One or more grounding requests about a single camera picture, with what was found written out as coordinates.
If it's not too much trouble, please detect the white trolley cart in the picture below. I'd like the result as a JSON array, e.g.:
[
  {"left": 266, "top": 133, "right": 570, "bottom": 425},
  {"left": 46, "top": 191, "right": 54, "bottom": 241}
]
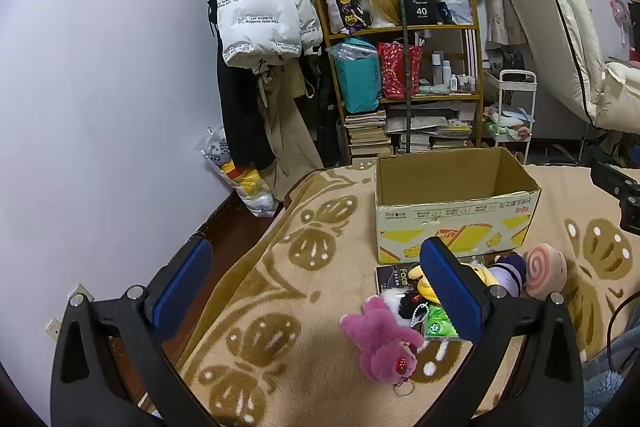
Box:
[{"left": 482, "top": 69, "right": 537, "bottom": 166}]

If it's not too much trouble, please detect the beige patterned blanket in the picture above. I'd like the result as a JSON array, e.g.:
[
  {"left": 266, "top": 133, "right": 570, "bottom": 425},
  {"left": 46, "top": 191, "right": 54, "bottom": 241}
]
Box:
[{"left": 177, "top": 162, "right": 640, "bottom": 427}]

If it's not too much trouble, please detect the cream recliner chair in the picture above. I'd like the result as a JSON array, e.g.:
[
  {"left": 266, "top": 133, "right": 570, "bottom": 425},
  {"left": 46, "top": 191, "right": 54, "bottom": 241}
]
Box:
[{"left": 496, "top": 0, "right": 640, "bottom": 134}]

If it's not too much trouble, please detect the pink plush bear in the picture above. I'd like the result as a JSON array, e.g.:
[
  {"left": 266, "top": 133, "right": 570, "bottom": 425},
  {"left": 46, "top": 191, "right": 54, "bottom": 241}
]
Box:
[{"left": 340, "top": 296, "right": 427, "bottom": 399}]

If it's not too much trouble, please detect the wooden shelf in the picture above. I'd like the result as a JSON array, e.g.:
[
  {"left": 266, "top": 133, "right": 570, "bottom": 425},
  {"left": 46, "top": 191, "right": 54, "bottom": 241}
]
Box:
[{"left": 315, "top": 0, "right": 484, "bottom": 158}]

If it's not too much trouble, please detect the purple plush toy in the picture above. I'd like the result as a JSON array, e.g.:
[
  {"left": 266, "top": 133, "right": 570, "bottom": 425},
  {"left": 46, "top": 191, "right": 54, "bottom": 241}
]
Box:
[{"left": 487, "top": 252, "right": 529, "bottom": 299}]

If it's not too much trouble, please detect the pink flower fan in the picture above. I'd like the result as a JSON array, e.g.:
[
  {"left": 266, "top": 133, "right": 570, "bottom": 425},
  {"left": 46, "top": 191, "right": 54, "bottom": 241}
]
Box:
[{"left": 609, "top": 0, "right": 632, "bottom": 48}]

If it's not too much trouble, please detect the beige hanging coat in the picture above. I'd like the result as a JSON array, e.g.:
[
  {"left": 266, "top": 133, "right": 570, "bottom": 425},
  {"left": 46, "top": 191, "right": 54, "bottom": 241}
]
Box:
[{"left": 255, "top": 57, "right": 327, "bottom": 204}]

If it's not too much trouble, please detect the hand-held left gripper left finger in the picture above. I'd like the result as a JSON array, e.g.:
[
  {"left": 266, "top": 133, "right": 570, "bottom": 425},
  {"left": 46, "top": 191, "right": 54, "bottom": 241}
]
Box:
[{"left": 50, "top": 234, "right": 216, "bottom": 427}]

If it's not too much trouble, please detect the black cable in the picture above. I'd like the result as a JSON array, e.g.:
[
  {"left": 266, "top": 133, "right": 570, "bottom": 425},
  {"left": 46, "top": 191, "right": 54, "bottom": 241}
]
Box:
[{"left": 605, "top": 291, "right": 640, "bottom": 360}]

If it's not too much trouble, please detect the black boxed set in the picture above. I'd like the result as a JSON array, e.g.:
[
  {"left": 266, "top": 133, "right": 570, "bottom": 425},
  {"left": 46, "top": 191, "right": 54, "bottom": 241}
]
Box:
[{"left": 402, "top": 0, "right": 441, "bottom": 26}]

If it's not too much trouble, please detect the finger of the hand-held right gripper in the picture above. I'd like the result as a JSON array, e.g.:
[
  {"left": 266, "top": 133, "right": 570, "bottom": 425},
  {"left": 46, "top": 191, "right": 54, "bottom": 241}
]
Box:
[{"left": 590, "top": 160, "right": 640, "bottom": 200}]

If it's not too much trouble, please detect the stack of books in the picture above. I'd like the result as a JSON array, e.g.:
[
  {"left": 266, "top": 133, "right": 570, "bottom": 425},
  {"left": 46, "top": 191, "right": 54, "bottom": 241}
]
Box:
[
  {"left": 344, "top": 109, "right": 394, "bottom": 158},
  {"left": 385, "top": 104, "right": 474, "bottom": 153}
]

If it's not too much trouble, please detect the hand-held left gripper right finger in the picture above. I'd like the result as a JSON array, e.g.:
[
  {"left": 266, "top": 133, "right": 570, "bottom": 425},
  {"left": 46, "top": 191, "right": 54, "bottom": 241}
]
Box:
[{"left": 419, "top": 236, "right": 586, "bottom": 427}]

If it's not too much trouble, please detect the pink swirl plush toy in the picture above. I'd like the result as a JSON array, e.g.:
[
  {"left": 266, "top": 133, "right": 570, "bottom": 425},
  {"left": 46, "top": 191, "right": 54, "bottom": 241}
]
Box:
[{"left": 525, "top": 243, "right": 569, "bottom": 299}]

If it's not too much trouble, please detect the green tissue packet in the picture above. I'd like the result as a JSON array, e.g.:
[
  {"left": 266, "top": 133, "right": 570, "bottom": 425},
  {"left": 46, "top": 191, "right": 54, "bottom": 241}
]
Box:
[{"left": 422, "top": 304, "right": 463, "bottom": 341}]

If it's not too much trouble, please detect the blue fluffy cloth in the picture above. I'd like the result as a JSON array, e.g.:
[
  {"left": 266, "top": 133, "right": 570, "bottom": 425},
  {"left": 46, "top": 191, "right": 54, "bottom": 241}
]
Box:
[{"left": 582, "top": 322, "right": 640, "bottom": 427}]

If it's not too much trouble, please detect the black and white plush keychain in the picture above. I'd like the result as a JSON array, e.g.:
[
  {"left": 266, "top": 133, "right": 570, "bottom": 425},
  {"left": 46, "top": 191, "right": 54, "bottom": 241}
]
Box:
[{"left": 378, "top": 287, "right": 432, "bottom": 333}]

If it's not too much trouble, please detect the black tote bag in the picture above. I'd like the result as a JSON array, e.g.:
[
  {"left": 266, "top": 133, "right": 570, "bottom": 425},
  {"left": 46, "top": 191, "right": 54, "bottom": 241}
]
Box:
[{"left": 295, "top": 52, "right": 351, "bottom": 168}]

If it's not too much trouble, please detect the yellow plush toy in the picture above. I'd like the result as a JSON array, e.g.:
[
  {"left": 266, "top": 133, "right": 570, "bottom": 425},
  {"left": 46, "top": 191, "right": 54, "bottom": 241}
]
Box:
[{"left": 408, "top": 260, "right": 496, "bottom": 306}]

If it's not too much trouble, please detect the green plastic stake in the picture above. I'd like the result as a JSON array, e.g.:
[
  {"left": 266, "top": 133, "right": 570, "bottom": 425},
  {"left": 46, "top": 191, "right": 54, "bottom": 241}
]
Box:
[{"left": 397, "top": 0, "right": 419, "bottom": 156}]

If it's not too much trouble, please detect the red gift bag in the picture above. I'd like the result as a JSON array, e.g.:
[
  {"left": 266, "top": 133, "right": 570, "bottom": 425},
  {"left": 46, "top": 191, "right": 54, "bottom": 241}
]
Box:
[{"left": 377, "top": 41, "right": 425, "bottom": 100}]

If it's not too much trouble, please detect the teal paper bag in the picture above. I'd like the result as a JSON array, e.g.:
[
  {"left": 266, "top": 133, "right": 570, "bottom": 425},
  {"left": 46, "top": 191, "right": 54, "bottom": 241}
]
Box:
[{"left": 331, "top": 38, "right": 382, "bottom": 114}]

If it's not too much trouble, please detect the printed cardboard box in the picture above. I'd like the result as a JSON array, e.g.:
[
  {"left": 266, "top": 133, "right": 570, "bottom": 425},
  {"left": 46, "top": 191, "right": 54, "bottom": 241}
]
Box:
[{"left": 375, "top": 147, "right": 542, "bottom": 265}]

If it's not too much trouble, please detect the dark tissue packet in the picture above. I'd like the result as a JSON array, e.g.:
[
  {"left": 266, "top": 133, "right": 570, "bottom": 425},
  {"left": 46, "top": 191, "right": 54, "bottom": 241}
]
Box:
[{"left": 376, "top": 263, "right": 426, "bottom": 296}]

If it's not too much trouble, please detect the black hanging garment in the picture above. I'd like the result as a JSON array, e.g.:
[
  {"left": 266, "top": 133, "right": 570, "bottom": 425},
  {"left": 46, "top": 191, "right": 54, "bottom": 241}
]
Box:
[{"left": 216, "top": 0, "right": 277, "bottom": 171}]

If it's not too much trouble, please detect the plastic bag of snacks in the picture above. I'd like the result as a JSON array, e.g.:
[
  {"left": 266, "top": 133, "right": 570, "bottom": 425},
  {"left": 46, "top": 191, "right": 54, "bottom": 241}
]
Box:
[{"left": 195, "top": 127, "right": 281, "bottom": 218}]

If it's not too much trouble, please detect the row of toiletry bottles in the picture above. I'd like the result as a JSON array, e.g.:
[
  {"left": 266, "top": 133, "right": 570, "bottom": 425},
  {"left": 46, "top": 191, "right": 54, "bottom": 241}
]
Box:
[{"left": 430, "top": 49, "right": 479, "bottom": 93}]

